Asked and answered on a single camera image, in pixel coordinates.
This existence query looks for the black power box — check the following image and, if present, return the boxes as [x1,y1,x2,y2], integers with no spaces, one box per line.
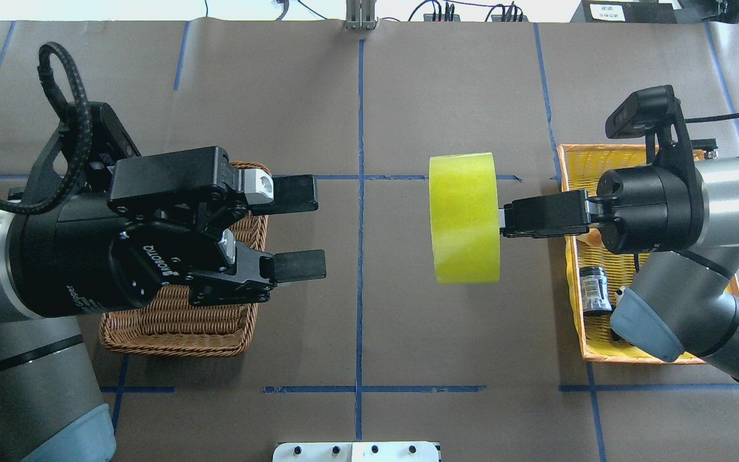
[570,1,677,24]

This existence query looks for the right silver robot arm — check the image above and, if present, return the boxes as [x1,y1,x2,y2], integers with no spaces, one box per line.
[498,157,739,383]

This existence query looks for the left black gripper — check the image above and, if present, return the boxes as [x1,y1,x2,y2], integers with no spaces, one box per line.
[9,101,327,318]

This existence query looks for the yellow plastic basket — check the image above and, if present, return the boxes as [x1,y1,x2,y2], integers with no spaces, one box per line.
[557,143,739,365]

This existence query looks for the toy croissant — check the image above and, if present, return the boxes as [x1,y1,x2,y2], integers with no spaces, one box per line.
[577,228,605,248]

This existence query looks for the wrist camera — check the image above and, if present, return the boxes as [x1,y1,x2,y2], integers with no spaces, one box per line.
[604,85,686,164]
[26,101,142,193]

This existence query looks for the yellow tape roll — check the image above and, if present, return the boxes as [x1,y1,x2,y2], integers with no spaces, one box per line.
[428,153,501,284]

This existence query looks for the brown wicker basket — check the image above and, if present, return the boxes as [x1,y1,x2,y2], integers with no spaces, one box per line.
[98,160,273,358]

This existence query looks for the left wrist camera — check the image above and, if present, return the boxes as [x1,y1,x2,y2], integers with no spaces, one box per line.
[26,101,142,193]

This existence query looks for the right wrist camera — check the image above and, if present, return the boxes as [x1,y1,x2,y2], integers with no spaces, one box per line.
[604,85,686,164]

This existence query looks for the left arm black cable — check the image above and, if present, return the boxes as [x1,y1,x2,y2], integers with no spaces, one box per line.
[0,42,92,216]

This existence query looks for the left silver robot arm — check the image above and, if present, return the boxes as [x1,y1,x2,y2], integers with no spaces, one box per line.
[0,102,327,461]

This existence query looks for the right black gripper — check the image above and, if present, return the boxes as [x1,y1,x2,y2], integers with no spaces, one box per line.
[501,166,703,254]

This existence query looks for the aluminium frame post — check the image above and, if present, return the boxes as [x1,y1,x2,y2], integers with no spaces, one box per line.
[344,0,378,30]

